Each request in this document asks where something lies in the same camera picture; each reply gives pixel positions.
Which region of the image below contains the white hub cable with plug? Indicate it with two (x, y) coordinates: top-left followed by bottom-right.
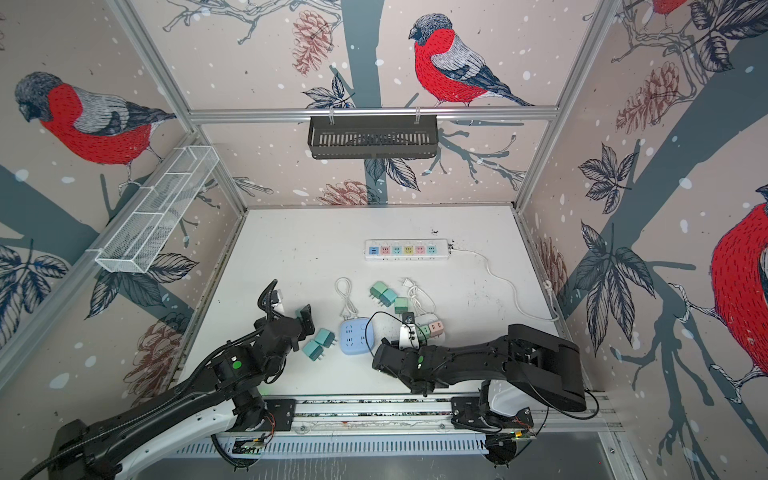
(400, 277), (439, 325)

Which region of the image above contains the white wire mesh shelf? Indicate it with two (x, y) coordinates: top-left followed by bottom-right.
(95, 145), (220, 273)

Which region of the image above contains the blue square socket hub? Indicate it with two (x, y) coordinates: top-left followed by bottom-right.
(339, 318), (375, 356)

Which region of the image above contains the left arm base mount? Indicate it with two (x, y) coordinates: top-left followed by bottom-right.
(224, 397), (297, 433)

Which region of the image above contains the black hanging wire basket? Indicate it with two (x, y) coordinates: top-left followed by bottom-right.
(307, 115), (439, 160)

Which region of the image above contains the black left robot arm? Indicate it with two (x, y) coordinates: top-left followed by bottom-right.
(24, 283), (315, 479)

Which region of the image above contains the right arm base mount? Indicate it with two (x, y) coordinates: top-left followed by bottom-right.
(450, 396), (534, 434)

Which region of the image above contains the white blue hub cable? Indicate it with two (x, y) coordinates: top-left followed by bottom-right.
(333, 276), (360, 322)

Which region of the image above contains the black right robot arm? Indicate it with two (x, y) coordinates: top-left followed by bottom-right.
(372, 324), (587, 413)

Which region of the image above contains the white square socket hub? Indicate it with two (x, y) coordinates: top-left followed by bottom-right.
(398, 324), (421, 350)

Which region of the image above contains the white multicolour power strip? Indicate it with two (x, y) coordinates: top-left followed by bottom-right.
(363, 239), (450, 261)

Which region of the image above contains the pink plug adapter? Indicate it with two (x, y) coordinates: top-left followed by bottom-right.
(428, 321), (445, 337)

